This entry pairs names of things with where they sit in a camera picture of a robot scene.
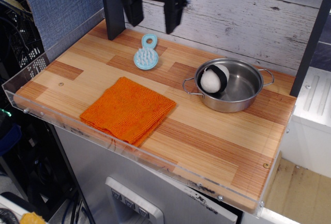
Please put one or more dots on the dark grey left post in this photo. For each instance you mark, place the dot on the dark grey left post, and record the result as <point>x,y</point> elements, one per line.
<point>114,15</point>

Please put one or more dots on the dark grey right post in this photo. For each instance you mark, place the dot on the dark grey right post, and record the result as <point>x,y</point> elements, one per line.
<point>310,48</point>

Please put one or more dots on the white ball with black band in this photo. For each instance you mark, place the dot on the white ball with black band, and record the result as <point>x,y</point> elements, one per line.
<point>214,79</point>

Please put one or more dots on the black perforated crate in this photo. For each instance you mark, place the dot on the black perforated crate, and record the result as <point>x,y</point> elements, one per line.
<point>21,45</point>

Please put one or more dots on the stainless steel pot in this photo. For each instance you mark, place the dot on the stainless steel pot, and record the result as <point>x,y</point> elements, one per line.
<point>244,85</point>

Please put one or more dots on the dark grey post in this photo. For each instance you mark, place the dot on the dark grey post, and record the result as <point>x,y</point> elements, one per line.
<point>114,15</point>
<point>310,48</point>

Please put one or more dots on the white block with ridges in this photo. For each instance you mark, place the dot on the white block with ridges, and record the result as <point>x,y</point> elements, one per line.
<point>313,102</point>

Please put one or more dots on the orange folded cloth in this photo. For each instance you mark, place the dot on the orange folded cloth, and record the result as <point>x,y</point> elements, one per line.
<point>128,111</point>

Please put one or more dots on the light blue scrub brush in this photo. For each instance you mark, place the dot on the light blue scrub brush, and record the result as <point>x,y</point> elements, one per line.
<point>146,58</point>

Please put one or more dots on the blue fabric panel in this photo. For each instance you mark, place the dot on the blue fabric panel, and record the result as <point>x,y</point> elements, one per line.
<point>62,22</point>

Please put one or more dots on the grey cabinet with dispenser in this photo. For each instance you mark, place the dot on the grey cabinet with dispenser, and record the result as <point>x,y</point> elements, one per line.
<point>124,184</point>

